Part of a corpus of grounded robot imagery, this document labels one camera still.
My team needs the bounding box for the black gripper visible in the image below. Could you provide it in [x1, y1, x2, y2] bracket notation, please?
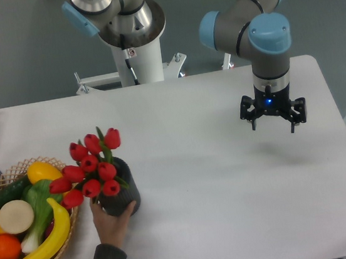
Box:
[239, 82, 307, 133]

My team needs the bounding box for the dark ribbed vase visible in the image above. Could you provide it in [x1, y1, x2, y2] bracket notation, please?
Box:
[99, 157, 141, 216]

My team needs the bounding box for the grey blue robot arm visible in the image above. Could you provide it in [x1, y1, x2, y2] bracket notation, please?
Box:
[199, 0, 307, 128]

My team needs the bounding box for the person's hand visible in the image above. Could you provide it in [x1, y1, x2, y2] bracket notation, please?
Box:
[89, 199, 137, 248]

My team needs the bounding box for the red tulip bouquet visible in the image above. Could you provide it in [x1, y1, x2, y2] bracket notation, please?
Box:
[49, 127, 130, 209]

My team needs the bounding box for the yellow lemon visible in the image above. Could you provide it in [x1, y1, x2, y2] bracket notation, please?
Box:
[27, 161, 62, 184]

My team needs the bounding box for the yellow banana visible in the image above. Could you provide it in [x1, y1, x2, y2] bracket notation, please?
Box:
[23, 198, 71, 259]

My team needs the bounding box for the green white leek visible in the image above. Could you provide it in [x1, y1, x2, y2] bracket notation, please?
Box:
[21, 179, 63, 255]

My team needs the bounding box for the woven wicker basket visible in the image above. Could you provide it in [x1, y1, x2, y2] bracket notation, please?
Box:
[0, 157, 79, 259]

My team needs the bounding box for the green cucumber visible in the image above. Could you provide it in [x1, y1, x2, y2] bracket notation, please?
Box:
[0, 175, 31, 210]

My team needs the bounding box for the beige round disc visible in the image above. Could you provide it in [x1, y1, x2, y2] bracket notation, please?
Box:
[0, 199, 34, 235]

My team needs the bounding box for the orange fruit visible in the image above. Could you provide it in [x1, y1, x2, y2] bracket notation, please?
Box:
[0, 234, 22, 259]

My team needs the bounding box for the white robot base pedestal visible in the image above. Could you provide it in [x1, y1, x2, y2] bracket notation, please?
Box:
[61, 0, 186, 87]

